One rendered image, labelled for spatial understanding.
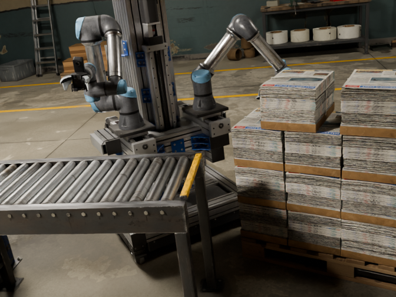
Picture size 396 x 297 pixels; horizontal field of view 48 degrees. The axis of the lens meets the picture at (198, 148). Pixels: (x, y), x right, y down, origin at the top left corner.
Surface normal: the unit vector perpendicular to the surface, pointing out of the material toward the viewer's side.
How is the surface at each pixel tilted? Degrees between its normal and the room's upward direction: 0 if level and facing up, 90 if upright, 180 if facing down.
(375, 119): 90
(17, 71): 90
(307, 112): 90
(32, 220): 90
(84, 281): 0
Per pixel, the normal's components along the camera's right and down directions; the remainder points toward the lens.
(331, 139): -0.48, 0.36
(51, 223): -0.15, 0.38
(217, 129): 0.46, 0.28
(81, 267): -0.11, -0.92
